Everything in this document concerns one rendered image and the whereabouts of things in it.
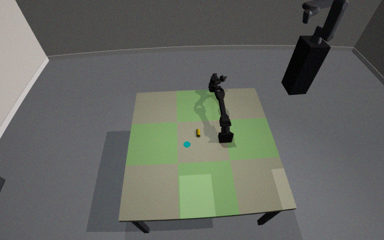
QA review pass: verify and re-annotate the cyan circle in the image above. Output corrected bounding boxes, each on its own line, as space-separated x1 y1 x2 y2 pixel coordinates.
183 141 191 148

